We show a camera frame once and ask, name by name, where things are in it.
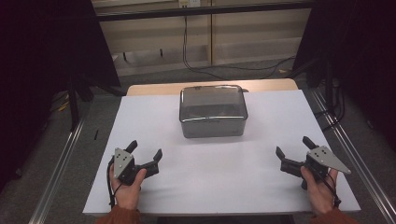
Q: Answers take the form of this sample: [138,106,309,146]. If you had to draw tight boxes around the person's right hand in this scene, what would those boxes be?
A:
[300,166,340,216]

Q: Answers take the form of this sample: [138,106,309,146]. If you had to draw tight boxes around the metal floor rail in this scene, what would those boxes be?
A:
[28,116,87,224]
[310,89,396,224]

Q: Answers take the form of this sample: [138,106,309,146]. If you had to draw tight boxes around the person's left hand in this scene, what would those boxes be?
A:
[109,167,148,211]

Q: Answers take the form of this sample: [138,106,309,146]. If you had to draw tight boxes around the black power cable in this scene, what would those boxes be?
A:
[185,15,297,72]
[182,15,297,80]

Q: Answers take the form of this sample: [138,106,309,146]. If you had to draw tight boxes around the black horizontal frame bar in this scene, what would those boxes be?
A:
[95,0,314,22]

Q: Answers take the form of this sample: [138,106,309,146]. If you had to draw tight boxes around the white wall socket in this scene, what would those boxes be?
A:
[178,0,202,8]

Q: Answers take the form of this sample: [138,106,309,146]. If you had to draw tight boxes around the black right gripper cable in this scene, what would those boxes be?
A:
[320,174,342,208]

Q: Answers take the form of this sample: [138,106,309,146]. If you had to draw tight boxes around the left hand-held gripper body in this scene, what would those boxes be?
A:
[112,147,148,187]

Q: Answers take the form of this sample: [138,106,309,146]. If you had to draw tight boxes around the white table mat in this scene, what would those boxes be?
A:
[82,90,362,217]

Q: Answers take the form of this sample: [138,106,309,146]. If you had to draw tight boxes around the grey box with clear lid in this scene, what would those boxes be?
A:
[178,84,249,139]

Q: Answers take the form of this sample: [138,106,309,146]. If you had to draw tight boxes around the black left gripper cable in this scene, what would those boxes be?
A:
[106,157,119,209]

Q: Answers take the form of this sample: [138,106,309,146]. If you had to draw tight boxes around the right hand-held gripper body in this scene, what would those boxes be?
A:
[303,146,352,181]

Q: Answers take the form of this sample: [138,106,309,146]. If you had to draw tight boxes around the black metal stand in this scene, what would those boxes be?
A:
[67,74,125,132]

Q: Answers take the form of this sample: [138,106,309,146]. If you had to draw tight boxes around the beige wooden desk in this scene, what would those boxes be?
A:
[92,0,313,77]

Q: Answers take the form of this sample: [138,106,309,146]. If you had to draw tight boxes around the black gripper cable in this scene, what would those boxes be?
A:
[320,174,342,208]
[106,157,119,209]

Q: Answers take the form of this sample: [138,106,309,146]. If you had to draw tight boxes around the black curtain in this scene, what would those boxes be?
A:
[0,0,121,190]
[292,0,396,152]

